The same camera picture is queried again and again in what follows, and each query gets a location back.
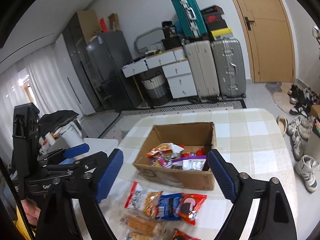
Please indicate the white high-top sneaker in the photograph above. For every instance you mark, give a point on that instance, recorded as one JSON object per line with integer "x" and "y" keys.
{"x": 306, "y": 168}

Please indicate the silver hard suitcase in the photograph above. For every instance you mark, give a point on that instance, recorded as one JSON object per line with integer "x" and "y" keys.
{"x": 230, "y": 68}

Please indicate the oval mirror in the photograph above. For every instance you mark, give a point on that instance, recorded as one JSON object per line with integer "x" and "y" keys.
{"x": 148, "y": 41}

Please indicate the teal hard suitcase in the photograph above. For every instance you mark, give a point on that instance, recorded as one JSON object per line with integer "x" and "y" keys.
{"x": 190, "y": 18}

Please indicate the beige hard suitcase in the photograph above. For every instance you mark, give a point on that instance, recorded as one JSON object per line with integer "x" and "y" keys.
{"x": 201, "y": 61}

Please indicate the white curtain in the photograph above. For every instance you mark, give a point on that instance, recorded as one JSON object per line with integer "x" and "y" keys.
{"x": 40, "y": 69}

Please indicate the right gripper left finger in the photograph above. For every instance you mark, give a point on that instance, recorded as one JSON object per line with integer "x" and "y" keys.
{"x": 57, "y": 218}

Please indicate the white bucket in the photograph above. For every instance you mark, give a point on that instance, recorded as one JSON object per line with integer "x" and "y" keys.
{"x": 72, "y": 134}

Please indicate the red Oreo packet with pink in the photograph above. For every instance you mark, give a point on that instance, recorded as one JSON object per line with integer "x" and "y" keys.
{"x": 189, "y": 206}

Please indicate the clear orange cracker pack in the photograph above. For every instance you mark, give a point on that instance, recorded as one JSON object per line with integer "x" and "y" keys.
{"x": 141, "y": 228}

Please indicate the red chocolate Oreo packet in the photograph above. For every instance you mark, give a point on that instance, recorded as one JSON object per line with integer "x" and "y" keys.
{"x": 179, "y": 235}

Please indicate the brown wooden door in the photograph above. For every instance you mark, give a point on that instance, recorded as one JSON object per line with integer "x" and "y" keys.
{"x": 268, "y": 38}

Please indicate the orange white snack bag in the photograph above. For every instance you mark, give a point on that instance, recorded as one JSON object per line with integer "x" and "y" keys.
{"x": 167, "y": 150}

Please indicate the yellow box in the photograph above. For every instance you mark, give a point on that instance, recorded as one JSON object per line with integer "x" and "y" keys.
{"x": 221, "y": 34}

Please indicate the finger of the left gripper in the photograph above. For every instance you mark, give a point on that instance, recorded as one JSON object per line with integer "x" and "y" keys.
{"x": 75, "y": 166}
{"x": 75, "y": 151}

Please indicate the white red noodle snack bag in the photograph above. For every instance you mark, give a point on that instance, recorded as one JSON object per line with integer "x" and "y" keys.
{"x": 136, "y": 198}

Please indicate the grey white laundry basket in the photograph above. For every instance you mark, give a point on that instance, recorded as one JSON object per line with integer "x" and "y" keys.
{"x": 157, "y": 89}

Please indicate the white drawer desk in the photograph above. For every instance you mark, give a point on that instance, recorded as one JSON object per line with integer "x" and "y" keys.
{"x": 176, "y": 69}

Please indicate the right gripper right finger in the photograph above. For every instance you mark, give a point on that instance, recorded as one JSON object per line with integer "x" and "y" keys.
{"x": 274, "y": 219}

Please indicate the black cloth on bucket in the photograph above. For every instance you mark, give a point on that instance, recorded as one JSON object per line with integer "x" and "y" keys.
{"x": 49, "y": 123}

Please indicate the person's left hand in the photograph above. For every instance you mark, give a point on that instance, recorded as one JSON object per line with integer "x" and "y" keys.
{"x": 32, "y": 212}

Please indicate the black tall cabinet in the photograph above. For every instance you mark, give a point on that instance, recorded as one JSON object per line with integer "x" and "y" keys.
{"x": 76, "y": 47}

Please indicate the black red shoe box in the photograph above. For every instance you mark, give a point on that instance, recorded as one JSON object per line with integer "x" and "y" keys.
{"x": 213, "y": 18}

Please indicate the grey door mat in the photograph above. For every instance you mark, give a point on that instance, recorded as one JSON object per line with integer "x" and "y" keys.
{"x": 279, "y": 92}

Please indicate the cardboard box on cabinet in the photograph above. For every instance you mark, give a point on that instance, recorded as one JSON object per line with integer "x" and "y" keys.
{"x": 89, "y": 24}

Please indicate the black refrigerator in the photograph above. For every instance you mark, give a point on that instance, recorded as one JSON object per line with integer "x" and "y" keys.
{"x": 108, "y": 53}

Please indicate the brown cardboard SF box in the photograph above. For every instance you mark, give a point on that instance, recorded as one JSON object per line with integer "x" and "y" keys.
{"x": 198, "y": 139}

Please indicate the blue Oreo packet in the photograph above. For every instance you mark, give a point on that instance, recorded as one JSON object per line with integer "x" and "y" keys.
{"x": 168, "y": 207}

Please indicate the purple white snack packet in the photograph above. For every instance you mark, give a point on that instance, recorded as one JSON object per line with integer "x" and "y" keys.
{"x": 193, "y": 163}

